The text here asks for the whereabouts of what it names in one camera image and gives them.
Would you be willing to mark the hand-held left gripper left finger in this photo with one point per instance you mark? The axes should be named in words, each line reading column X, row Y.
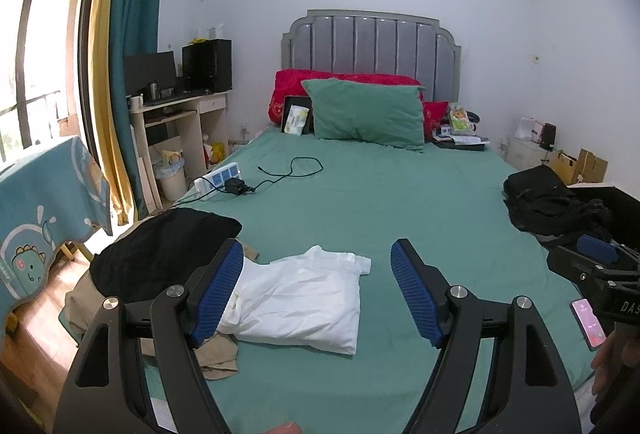
column 222, row 284

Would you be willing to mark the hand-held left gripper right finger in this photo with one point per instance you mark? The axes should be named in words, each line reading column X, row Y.
column 410, row 284

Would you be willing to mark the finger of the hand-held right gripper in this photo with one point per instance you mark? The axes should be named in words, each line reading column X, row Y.
column 597, row 248
column 572, row 264

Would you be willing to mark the white shirt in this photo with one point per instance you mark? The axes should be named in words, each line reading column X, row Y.
column 310, row 299

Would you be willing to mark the person's right hand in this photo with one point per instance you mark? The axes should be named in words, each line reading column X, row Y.
column 606, row 359

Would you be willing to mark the person's left hand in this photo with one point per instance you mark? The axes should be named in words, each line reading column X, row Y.
column 285, row 429

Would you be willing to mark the smartphone with pink screen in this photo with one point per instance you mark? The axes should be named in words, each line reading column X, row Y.
column 590, row 321

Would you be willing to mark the black backpack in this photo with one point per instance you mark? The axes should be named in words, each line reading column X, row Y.
column 545, row 199

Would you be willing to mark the black garment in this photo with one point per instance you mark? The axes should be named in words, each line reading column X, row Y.
column 160, row 249

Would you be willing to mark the khaki pants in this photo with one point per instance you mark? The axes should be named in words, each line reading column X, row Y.
column 220, row 356

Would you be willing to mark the cardboard box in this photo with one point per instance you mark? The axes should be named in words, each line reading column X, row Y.
column 592, row 167

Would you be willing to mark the brown paper bag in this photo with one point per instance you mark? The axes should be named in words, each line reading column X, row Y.
column 565, row 167

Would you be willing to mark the green bed sheet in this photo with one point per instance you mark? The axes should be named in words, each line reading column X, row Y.
column 375, row 199

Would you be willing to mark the black charger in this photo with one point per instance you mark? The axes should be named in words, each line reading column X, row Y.
column 235, row 186

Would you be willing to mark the white power strip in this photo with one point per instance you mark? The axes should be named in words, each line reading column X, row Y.
column 220, row 175

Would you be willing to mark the white trash bin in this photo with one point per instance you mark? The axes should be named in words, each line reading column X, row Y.
column 171, row 184

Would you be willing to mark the white nightstand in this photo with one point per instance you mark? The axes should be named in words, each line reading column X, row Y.
column 525, row 154

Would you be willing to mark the black speaker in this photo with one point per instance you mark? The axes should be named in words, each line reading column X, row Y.
column 548, row 137

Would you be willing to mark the white pink box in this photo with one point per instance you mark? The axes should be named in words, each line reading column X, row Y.
column 530, row 129

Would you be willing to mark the stack of papers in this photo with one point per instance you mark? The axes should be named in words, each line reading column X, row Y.
column 460, row 142

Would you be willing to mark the small red pillow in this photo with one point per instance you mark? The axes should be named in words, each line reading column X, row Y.
column 432, row 119

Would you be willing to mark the green snack packet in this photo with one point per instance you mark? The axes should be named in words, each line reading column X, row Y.
column 461, row 119

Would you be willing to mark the green pillow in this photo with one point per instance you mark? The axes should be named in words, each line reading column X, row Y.
column 365, row 114

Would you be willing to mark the beige computer desk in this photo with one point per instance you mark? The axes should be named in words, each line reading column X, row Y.
column 212, row 104

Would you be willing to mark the wet wipes pack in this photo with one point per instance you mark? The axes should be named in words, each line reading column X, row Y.
column 297, row 120

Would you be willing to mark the black tablet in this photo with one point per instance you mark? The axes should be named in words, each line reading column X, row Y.
column 288, row 102

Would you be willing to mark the black keyboard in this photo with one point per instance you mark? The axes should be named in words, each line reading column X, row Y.
column 192, row 92

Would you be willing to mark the teal dinosaur blanket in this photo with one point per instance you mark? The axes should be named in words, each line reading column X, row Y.
column 45, row 194

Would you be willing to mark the white mug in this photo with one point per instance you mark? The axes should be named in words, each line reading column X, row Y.
column 135, row 103

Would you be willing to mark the steel tumbler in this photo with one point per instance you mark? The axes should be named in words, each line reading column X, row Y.
column 153, row 91

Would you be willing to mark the large red pillow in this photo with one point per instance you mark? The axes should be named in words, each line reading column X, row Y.
column 290, row 87

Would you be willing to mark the black computer tower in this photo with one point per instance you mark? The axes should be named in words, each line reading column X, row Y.
column 207, row 64

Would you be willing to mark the black monitor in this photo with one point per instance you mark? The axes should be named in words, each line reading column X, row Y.
column 150, row 72

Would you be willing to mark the grey padded headboard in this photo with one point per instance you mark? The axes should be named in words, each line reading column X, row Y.
column 370, row 44

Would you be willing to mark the yellow curtain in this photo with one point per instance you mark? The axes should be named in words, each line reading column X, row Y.
column 107, row 64

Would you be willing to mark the balcony window door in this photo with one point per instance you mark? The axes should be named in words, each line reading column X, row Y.
column 50, row 39

